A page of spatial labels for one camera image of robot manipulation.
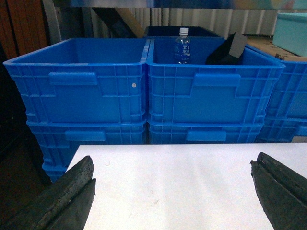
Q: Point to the black box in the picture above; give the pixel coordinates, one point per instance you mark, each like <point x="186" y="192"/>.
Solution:
<point x="229" y="52"/>

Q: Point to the blue crate with bottle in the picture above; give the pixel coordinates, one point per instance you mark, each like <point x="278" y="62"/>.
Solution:
<point x="210" y="94"/>

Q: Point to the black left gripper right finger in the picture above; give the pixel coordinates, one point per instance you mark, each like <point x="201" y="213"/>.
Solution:
<point x="282" y="193"/>

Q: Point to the blue crate lower left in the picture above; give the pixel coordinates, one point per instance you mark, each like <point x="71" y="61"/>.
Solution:
<point x="60" y="141"/>

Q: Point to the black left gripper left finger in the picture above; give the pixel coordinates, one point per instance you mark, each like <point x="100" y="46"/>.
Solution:
<point x="65" y="205"/>

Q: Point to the blue crate lower right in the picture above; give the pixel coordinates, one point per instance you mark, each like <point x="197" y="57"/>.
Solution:
<point x="281" y="130"/>

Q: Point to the blue crate upper right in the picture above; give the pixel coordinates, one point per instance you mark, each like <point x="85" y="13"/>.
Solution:
<point x="289" y="96"/>

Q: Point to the clear water bottle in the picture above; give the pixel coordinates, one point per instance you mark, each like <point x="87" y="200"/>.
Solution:
<point x="182" y="46"/>

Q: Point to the blue crate upper left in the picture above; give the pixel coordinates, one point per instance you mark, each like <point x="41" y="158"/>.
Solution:
<point x="84" y="80"/>

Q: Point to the cardboard sheet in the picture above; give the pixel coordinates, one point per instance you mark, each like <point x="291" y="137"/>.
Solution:
<point x="265" y="44"/>

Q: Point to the blue crate lower middle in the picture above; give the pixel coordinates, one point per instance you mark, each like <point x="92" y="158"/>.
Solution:
<point x="201" y="133"/>

